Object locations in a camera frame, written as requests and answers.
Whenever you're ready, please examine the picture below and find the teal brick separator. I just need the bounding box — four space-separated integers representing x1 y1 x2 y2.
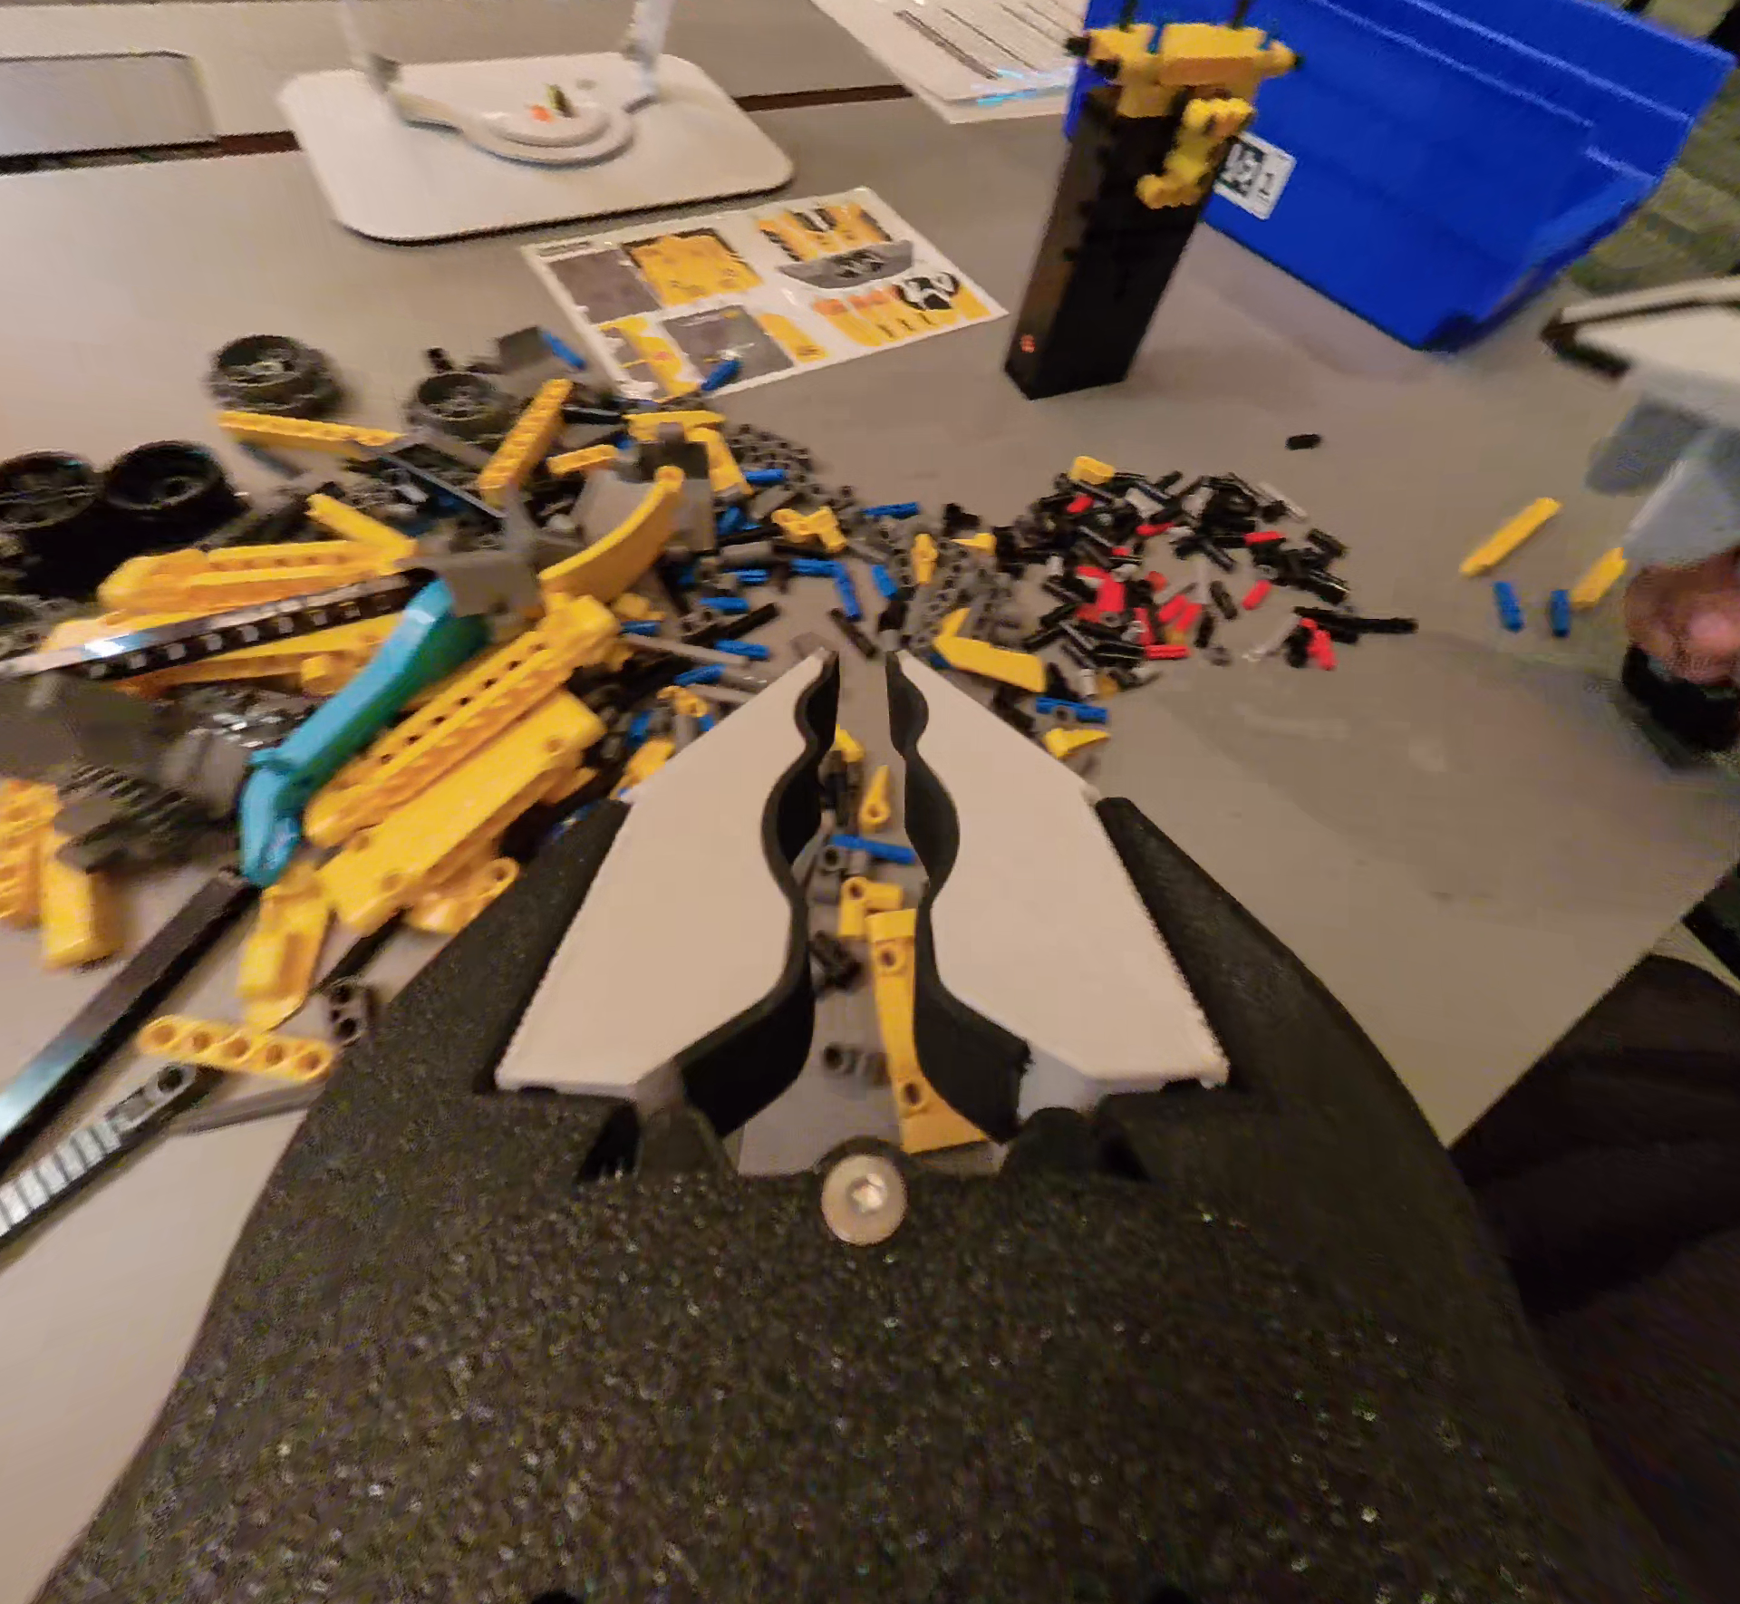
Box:
239 581 492 886

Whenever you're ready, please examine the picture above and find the pile of black and red pins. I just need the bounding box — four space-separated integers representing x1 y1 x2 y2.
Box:
939 455 1419 699

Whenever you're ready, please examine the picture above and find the person's leg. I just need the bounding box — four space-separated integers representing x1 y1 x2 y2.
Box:
1449 871 1740 1604

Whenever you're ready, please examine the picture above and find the black toy wheel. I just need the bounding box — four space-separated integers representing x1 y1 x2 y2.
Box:
102 442 241 535
0 452 104 535
409 370 525 437
211 335 342 417

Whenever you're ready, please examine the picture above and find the heap of yellow building pieces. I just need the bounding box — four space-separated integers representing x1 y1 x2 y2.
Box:
0 328 1116 1239

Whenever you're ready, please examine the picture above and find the grey toothed rack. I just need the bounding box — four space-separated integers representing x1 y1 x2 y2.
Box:
0 1067 206 1239

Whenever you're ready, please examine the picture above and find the long black beam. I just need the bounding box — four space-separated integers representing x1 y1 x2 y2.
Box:
0 877 261 1145

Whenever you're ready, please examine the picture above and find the black and yellow brick tower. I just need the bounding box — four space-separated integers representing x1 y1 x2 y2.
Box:
1004 0 1301 400

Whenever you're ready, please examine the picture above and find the long yellow panel piece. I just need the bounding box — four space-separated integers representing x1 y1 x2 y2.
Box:
1458 496 1563 579

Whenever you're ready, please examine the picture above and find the white stand base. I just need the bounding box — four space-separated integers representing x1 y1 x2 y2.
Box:
276 0 797 245

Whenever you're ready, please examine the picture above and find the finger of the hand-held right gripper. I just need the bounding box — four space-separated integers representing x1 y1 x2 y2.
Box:
1541 280 1740 404

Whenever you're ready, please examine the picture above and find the blue plastic bin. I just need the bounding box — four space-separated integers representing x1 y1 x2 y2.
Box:
1066 0 1740 354

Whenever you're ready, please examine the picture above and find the person's right hand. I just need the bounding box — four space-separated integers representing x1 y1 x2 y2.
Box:
1622 552 1740 688

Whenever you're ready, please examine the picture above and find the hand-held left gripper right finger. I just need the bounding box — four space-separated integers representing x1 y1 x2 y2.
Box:
884 651 1235 1141

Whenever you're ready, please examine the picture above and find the paper sheet in plastic sleeve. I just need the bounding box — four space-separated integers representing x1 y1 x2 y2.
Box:
802 0 1096 125

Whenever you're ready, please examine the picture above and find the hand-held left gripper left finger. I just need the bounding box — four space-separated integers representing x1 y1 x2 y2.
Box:
494 648 845 1141

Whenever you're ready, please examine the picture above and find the yellow sticker sheet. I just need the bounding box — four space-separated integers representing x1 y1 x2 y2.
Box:
522 187 1011 400

